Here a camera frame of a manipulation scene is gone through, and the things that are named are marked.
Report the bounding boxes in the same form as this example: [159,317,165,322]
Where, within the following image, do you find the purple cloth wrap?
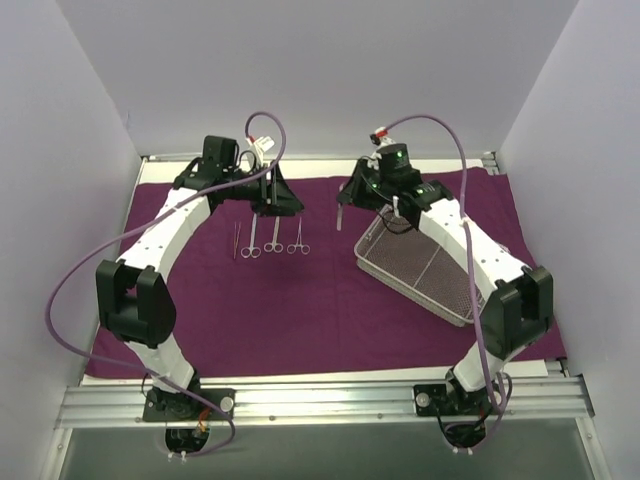
[84,167,569,380]

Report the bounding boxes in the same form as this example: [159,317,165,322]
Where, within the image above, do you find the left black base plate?
[142,387,235,423]

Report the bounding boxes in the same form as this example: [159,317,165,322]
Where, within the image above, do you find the back aluminium rail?
[141,151,497,163]

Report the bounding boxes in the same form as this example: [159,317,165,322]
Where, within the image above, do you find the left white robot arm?
[96,157,303,419]

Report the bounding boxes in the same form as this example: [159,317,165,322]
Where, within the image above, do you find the silver surgical scissors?
[240,214,261,259]

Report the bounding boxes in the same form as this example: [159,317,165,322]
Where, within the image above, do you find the metal mesh instrument tray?
[354,212,473,327]

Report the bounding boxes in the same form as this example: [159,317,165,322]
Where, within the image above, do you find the thin silver tweezers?
[232,221,242,260]

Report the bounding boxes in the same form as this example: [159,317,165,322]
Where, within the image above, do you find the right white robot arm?
[337,157,554,413]

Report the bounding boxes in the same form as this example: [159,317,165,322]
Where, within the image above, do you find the front aluminium rail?
[56,375,594,429]

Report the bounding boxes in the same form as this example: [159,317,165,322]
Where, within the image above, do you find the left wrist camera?
[201,133,279,174]

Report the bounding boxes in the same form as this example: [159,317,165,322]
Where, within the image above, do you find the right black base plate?
[413,382,494,417]

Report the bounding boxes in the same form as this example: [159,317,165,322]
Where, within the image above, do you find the silver surgical forceps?
[286,219,311,255]

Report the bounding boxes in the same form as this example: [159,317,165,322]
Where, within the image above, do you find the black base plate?
[142,387,235,423]
[413,382,494,417]

